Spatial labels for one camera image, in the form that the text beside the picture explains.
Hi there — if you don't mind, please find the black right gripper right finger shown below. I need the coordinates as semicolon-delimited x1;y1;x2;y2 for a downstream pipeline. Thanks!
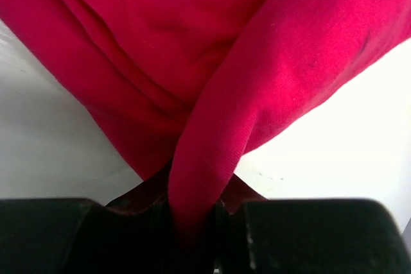
211;173;411;274

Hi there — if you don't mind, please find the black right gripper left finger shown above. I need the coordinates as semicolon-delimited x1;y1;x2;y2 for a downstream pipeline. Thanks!
0;164;180;274

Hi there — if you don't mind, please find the red t shirt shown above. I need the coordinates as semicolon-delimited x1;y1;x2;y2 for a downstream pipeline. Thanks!
0;0;411;255

